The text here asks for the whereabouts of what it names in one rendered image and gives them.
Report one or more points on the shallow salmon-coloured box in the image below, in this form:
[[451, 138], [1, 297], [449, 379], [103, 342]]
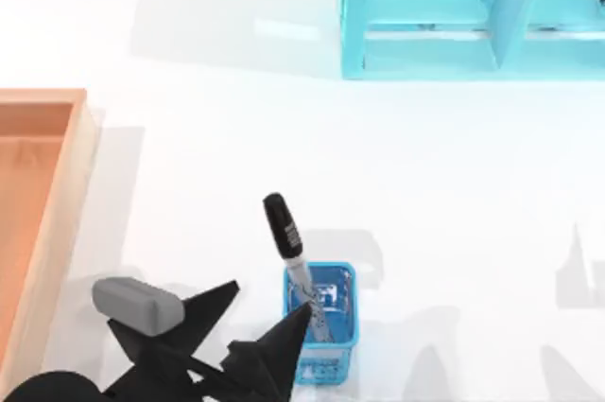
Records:
[[28, 175]]

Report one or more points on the blue pen basket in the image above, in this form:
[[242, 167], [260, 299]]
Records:
[[326, 364]]

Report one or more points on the light blue rack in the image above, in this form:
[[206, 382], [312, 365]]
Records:
[[425, 5]]

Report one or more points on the black and grey marker pen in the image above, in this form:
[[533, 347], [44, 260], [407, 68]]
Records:
[[282, 227]]

